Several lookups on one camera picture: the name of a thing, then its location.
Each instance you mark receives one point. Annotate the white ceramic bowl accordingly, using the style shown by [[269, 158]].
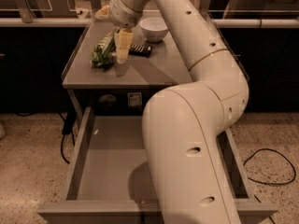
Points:
[[154, 29]]

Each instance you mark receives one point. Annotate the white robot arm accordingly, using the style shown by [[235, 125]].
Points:
[[180, 124]]

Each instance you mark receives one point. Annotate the grey open top drawer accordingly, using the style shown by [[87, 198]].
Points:
[[108, 180]]

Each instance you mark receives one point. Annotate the white horizontal rail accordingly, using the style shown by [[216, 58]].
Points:
[[228, 23]]

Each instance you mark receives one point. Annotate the dark brown snack bar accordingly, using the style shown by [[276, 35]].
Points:
[[140, 50]]

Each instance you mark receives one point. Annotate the grey cabinet with counter top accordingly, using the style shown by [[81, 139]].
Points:
[[124, 69]]

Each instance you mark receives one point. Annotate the green jalapeno chip bag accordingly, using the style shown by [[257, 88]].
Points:
[[104, 53]]

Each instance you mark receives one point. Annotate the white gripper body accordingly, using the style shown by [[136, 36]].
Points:
[[121, 15]]

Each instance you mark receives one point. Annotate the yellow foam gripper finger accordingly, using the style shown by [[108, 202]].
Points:
[[123, 41], [102, 13]]

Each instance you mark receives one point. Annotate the black power adapter with cable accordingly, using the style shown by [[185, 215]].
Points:
[[67, 129]]

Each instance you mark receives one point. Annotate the white label tag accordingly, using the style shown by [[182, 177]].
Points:
[[134, 99]]

